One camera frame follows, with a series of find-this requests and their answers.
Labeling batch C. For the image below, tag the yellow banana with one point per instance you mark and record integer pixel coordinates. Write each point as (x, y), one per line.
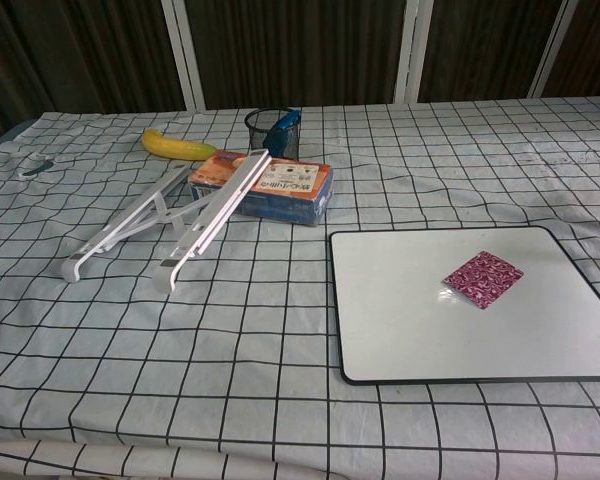
(172, 146)

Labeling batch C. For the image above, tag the blue tool in cup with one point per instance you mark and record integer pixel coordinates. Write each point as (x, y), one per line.
(281, 132)

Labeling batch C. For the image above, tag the white black-checked tablecloth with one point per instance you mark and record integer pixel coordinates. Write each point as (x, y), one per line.
(240, 350)

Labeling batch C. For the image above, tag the small white curled strip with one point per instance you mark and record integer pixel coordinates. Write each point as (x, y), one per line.
(34, 169)

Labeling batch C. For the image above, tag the orange and blue snack box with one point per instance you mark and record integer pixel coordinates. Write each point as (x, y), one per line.
(300, 192)

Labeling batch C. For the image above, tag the white folding laptop stand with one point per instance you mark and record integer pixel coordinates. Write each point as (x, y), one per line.
(207, 225)

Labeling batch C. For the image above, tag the dark brown curtain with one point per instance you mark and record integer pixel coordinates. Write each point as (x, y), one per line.
(300, 45)

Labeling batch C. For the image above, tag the white board with black rim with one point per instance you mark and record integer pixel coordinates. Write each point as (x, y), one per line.
(405, 330)

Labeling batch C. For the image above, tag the white frame post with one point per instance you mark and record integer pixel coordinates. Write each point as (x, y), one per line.
(413, 50)
(184, 55)
(552, 50)

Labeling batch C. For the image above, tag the black mesh pen cup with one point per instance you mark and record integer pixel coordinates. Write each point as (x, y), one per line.
(260, 132)

